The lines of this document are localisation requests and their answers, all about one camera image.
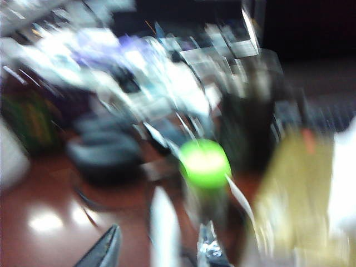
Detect brown tea bottle green label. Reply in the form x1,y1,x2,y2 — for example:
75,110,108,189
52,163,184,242
0,91,56,154

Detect white pen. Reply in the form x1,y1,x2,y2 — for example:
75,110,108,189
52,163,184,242
150,186,183,267

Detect black headphones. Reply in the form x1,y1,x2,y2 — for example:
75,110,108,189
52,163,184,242
66,116,145,181

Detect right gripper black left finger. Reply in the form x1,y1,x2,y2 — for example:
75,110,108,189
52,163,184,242
75,224,123,267

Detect white ribbed pen holder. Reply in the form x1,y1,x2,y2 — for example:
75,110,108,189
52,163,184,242
328,119,356,234

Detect black mug steel lid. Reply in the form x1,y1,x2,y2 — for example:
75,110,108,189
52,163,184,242
219,55,281,170

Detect yellowish tan bag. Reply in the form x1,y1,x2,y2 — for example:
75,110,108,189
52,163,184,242
250,133,334,267

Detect white ribbed thermos jug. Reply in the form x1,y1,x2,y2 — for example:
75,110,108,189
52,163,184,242
0,119,30,190

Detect clear jar green lid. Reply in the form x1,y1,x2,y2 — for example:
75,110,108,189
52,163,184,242
179,139,233,223

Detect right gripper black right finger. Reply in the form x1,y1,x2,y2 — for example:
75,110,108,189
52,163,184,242
197,222,226,267

